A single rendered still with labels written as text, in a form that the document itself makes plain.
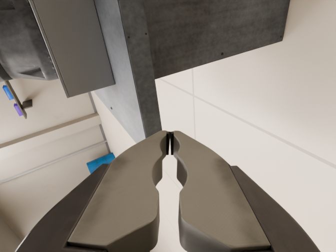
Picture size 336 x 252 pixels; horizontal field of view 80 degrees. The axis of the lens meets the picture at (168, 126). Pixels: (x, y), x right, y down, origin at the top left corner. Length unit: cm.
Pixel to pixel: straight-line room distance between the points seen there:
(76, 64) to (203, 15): 32
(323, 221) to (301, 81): 57
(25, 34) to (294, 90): 80
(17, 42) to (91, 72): 13
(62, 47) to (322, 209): 103
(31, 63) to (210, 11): 42
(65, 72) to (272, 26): 62
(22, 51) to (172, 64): 31
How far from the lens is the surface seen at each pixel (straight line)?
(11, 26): 49
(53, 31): 45
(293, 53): 84
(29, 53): 48
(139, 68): 35
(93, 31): 46
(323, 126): 86
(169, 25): 52
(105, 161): 677
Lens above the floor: 71
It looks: 23 degrees down
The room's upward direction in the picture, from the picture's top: 113 degrees counter-clockwise
